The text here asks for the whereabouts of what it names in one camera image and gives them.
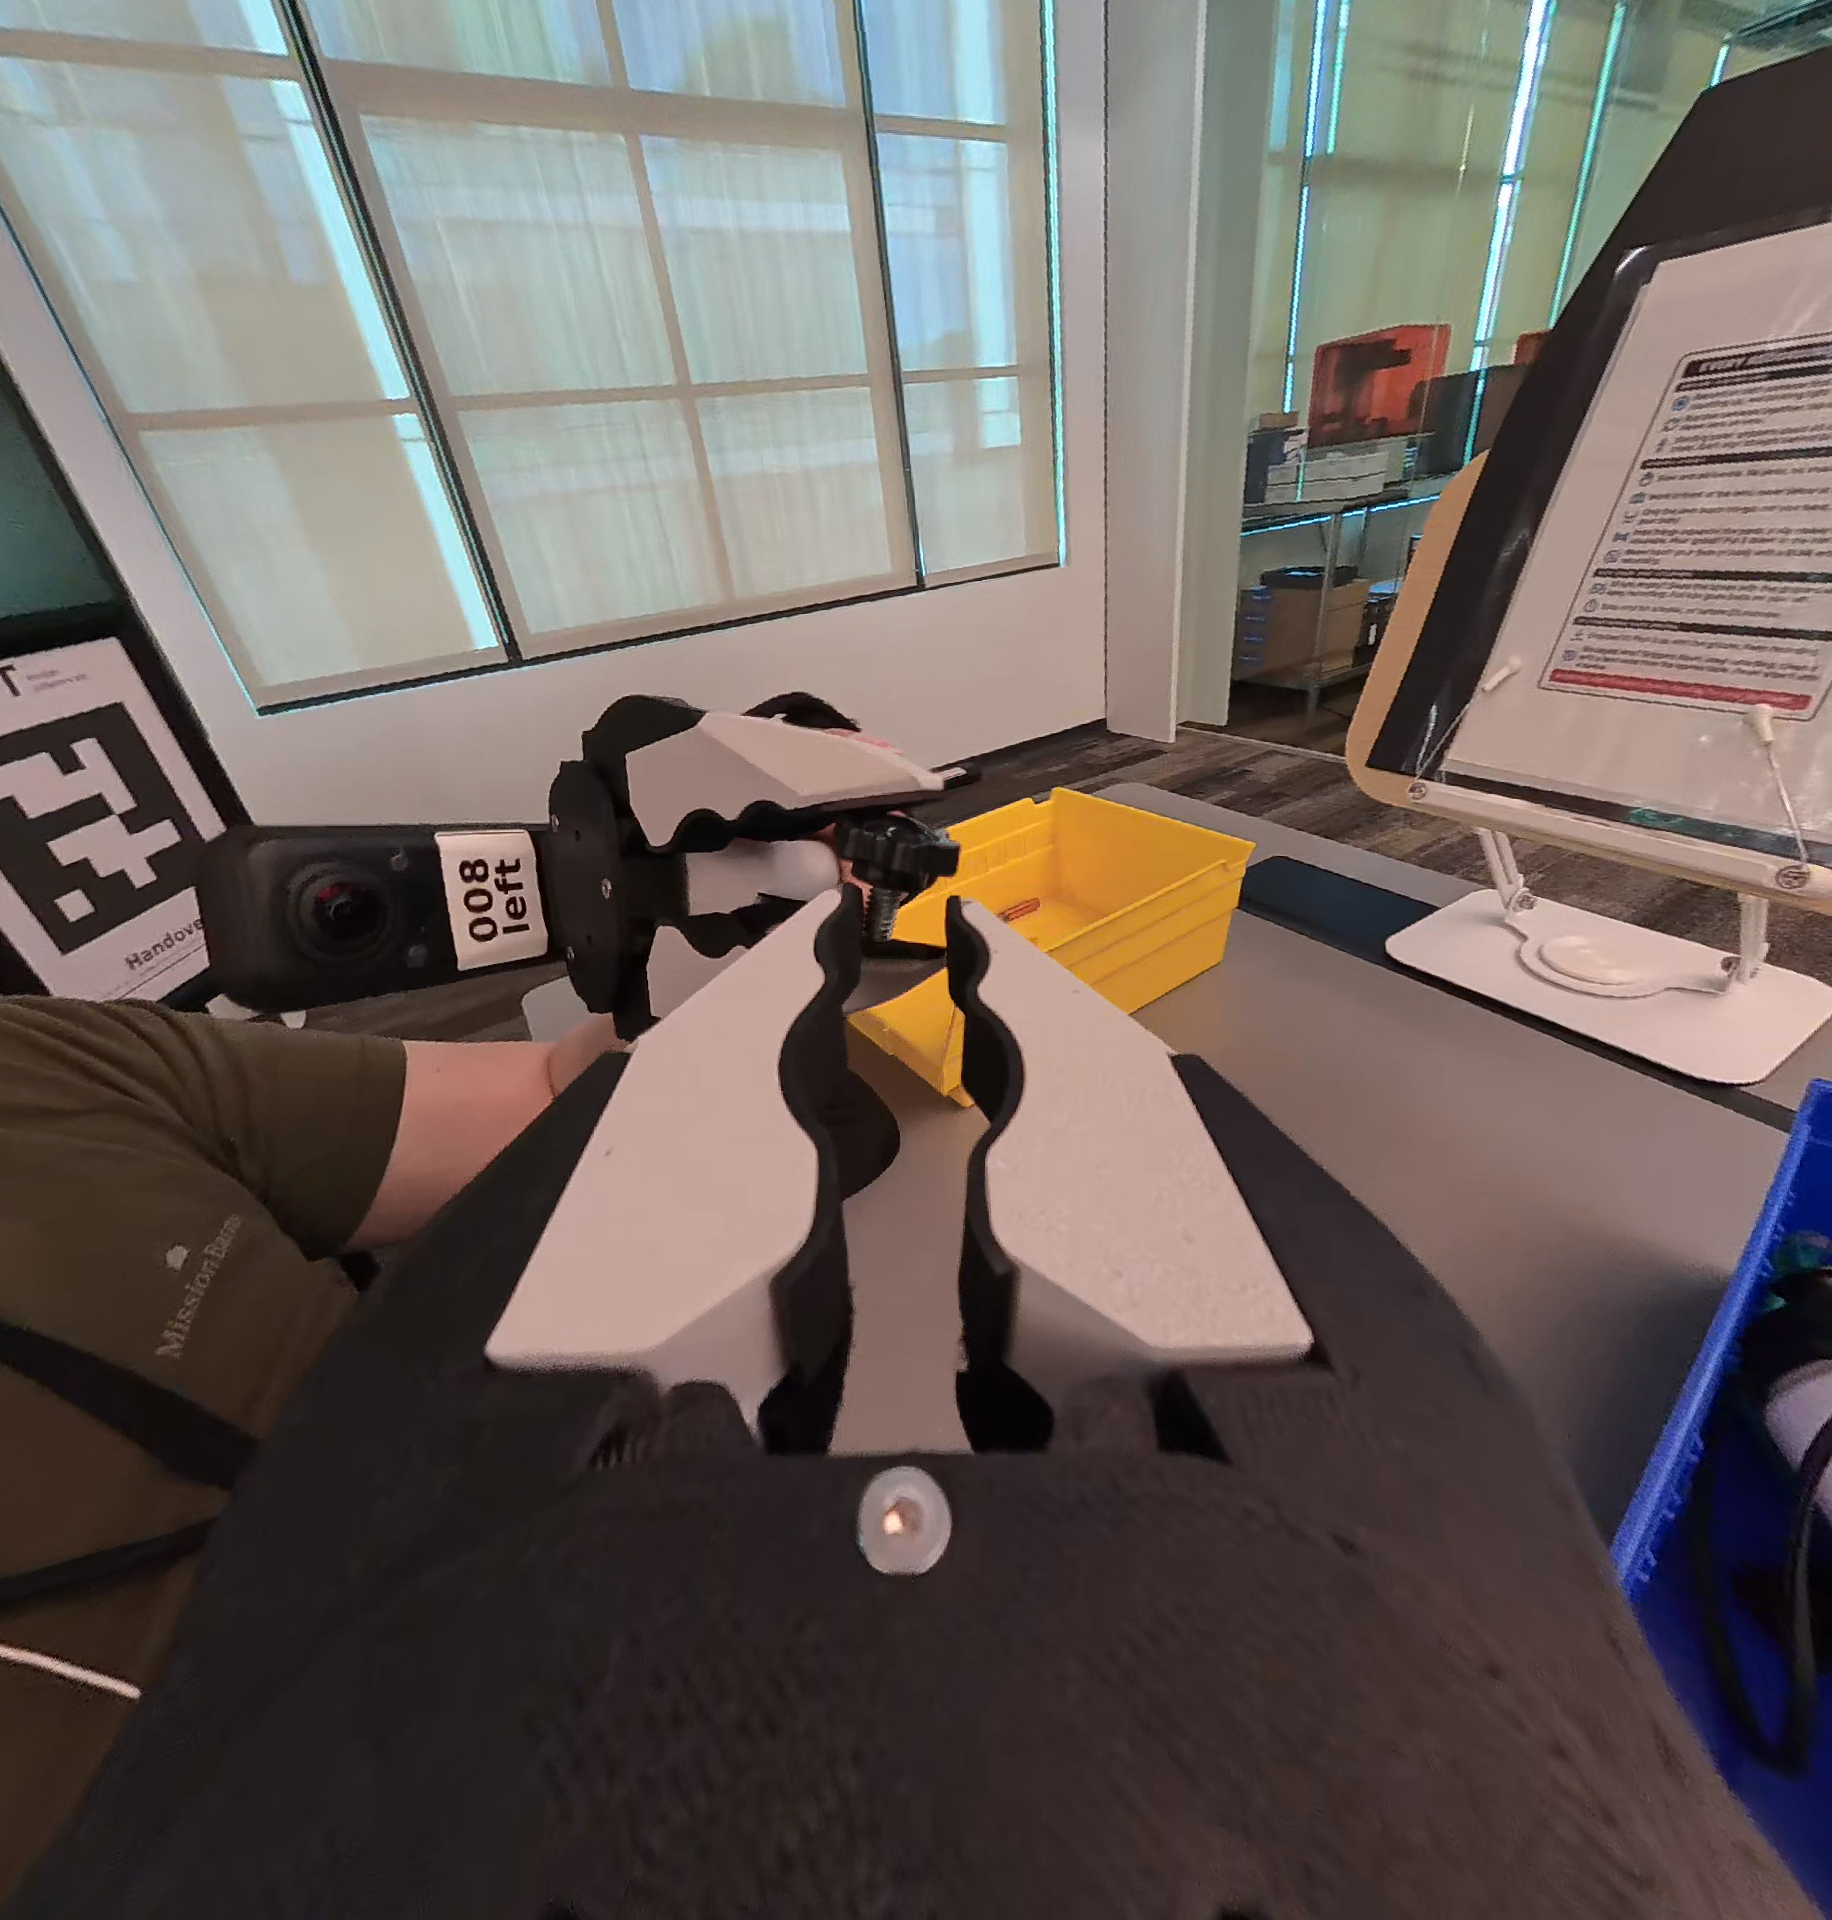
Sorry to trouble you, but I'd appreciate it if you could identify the white bottle with black cap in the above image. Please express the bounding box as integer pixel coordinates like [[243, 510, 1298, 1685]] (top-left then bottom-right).
[[1753, 1367, 1832, 1595]]

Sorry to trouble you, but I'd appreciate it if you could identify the black knob screw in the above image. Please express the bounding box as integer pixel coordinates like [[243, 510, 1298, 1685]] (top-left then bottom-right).
[[836, 813, 961, 946]]

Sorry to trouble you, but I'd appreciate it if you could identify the white document stand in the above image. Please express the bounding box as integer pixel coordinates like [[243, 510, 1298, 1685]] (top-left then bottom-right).
[[1343, 0, 1832, 1087]]

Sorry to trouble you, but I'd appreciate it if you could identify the metal storage shelf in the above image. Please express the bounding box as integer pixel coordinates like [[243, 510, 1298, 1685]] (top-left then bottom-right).
[[1234, 436, 1462, 709]]

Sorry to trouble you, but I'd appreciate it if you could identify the blue plastic bin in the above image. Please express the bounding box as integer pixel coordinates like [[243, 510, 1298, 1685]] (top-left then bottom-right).
[[1614, 1077, 1832, 1920]]

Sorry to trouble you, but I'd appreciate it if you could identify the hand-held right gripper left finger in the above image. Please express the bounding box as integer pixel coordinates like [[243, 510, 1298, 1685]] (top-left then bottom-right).
[[485, 885, 866, 1455]]

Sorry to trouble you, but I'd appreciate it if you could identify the laminated instruction sheet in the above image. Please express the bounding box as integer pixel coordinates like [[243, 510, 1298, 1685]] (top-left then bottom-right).
[[1433, 210, 1832, 845]]

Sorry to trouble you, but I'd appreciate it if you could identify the person's left forearm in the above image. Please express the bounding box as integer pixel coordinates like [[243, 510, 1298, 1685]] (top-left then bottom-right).
[[358, 1013, 631, 1249]]

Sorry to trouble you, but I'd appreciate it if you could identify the orange box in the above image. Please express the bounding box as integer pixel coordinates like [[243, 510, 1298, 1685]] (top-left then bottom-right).
[[1306, 322, 1457, 451]]

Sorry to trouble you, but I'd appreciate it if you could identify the black and white marker poster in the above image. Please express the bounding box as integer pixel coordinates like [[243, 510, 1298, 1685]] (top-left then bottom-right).
[[0, 637, 231, 1000]]

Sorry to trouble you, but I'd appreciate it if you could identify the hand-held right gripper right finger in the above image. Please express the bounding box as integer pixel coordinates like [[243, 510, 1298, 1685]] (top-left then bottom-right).
[[942, 897, 1317, 1455]]

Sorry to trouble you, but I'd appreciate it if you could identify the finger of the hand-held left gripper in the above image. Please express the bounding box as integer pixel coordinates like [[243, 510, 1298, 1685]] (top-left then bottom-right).
[[630, 712, 984, 850], [652, 839, 847, 994]]

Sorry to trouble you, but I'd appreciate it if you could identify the yellow plastic bin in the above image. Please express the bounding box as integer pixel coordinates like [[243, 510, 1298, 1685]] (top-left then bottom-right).
[[849, 786, 1258, 1110]]

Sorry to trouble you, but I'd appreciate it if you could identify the large grid window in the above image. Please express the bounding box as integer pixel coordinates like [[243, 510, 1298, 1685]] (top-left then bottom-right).
[[0, 0, 1072, 716]]

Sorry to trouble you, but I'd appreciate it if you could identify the person's olive shirt torso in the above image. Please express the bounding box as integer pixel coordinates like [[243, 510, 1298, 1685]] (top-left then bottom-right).
[[0, 997, 412, 1920]]

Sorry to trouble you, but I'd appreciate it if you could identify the black shoulder strap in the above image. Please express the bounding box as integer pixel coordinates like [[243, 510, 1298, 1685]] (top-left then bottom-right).
[[0, 1302, 261, 1490]]

